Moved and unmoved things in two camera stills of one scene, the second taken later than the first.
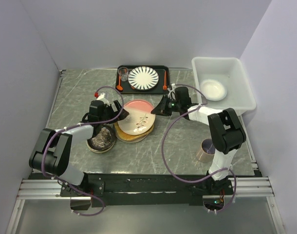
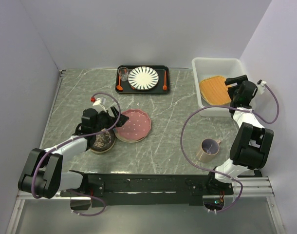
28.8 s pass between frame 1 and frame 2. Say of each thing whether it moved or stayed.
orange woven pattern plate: moved
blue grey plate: stayed
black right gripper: moved
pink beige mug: stayed
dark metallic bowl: stayed
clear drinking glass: stayed
